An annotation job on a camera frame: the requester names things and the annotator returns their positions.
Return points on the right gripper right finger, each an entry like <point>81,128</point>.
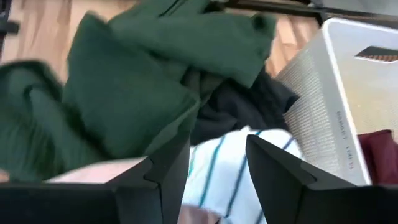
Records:
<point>311,202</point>

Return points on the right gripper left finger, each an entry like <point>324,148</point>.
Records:
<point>77,202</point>

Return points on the maroon garment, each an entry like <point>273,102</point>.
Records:
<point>379,155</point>

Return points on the white striped sock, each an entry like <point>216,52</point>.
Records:
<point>217,174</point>

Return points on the beige sock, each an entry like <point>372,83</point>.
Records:
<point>196,216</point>

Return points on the dark green garment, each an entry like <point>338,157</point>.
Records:
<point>124,93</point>

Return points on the black garment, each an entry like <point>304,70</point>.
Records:
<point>236,109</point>

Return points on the white plastic bin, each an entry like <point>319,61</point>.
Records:
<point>314,109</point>

